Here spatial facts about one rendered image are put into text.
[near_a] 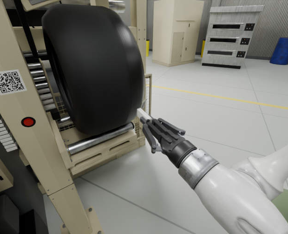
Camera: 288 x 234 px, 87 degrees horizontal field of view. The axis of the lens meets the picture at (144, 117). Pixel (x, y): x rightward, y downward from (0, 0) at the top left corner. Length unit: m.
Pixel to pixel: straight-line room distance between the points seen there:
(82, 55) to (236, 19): 5.93
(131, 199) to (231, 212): 1.30
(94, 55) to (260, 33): 8.31
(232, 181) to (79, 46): 0.53
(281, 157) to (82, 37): 0.63
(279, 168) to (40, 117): 0.79
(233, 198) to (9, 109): 0.72
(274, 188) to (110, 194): 1.38
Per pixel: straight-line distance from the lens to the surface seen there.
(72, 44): 0.55
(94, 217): 1.57
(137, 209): 1.56
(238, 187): 0.37
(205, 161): 0.38
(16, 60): 0.67
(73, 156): 0.79
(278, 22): 8.71
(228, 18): 6.25
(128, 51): 0.59
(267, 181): 0.49
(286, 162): 0.50
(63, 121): 0.99
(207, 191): 0.37
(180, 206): 1.60
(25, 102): 0.71
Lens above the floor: 1.39
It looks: 32 degrees down
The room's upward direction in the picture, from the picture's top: straight up
